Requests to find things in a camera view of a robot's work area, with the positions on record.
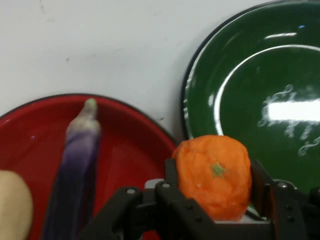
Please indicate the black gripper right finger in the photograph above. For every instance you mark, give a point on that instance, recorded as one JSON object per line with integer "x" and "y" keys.
{"x": 287, "y": 210}

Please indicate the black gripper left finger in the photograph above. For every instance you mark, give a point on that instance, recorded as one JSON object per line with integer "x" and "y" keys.
{"x": 162, "y": 212}

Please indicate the orange toy tangerine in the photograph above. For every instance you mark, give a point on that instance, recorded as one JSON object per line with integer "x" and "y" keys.
{"x": 215, "y": 175}

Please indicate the red enamel plate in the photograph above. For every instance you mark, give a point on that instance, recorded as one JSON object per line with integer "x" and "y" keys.
{"x": 130, "y": 150}

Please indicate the purple toy eggplant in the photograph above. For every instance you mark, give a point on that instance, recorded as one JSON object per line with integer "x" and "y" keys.
{"x": 75, "y": 170}

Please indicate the green enamel plate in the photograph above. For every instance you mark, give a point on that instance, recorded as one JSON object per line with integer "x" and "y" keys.
{"x": 237, "y": 75}

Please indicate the cream white toy onion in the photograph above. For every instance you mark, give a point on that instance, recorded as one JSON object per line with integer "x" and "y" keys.
{"x": 12, "y": 207}

